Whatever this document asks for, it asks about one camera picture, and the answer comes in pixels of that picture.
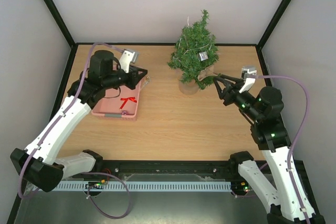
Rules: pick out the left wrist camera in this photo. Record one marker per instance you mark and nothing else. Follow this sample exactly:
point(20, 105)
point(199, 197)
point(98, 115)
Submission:
point(128, 56)

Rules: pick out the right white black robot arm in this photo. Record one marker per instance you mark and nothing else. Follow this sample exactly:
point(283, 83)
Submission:
point(284, 200)

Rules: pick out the silver reindeer ornament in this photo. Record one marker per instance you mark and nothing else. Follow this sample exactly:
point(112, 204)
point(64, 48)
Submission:
point(146, 81)

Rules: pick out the pink plastic basket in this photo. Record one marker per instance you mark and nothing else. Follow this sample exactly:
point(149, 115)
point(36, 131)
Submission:
point(109, 106)

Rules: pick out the small green christmas tree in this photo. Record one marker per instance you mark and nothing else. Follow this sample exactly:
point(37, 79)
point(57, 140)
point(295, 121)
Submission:
point(191, 66)

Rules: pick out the black frame rail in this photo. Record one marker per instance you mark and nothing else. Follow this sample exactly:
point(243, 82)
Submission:
point(213, 169)

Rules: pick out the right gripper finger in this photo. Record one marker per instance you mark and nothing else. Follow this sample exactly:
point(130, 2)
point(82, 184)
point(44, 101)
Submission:
point(226, 80)
point(221, 91)

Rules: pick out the beige felt ornament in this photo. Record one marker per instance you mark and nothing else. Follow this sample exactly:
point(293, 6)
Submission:
point(207, 72)

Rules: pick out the silver gift box ornament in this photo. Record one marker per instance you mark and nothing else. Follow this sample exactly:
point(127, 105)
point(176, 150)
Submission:
point(203, 56)

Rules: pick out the clear led string lights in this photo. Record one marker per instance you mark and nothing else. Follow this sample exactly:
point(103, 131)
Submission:
point(194, 38)

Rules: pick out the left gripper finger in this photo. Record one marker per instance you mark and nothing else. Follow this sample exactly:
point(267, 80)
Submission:
point(138, 69)
point(136, 78)

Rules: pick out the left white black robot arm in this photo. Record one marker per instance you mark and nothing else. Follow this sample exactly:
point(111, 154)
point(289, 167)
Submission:
point(38, 162)

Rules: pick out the red ribbon bow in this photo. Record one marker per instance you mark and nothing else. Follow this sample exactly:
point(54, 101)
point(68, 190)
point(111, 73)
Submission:
point(125, 100)

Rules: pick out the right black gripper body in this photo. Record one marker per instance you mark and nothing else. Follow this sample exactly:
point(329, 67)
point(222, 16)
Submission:
point(230, 94)

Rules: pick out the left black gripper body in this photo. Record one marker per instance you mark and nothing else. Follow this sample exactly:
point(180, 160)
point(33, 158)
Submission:
point(133, 76)

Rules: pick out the light blue cable duct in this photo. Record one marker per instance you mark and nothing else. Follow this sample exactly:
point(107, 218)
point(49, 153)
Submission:
point(146, 186)

